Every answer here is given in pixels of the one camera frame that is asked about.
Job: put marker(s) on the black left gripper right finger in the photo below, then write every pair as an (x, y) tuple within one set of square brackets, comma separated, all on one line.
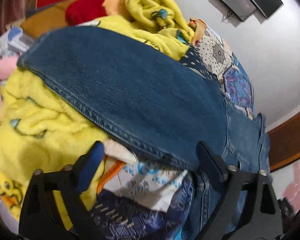
[(247, 208)]

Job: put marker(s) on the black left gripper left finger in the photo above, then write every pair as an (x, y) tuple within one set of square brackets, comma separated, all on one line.
[(40, 218)]

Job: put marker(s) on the blue denim jacket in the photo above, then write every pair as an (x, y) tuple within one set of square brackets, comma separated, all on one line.
[(156, 106)]

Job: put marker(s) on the blue patchwork bedspread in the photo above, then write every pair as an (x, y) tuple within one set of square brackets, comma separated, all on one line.
[(225, 67)]

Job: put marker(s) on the yellow cartoon fleece blanket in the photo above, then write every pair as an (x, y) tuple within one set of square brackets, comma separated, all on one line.
[(43, 122)]

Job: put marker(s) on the red plush toy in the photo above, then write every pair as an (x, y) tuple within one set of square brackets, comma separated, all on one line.
[(81, 11)]

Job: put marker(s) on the brown wooden door frame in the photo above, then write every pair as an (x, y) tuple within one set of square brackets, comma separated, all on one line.
[(285, 143)]

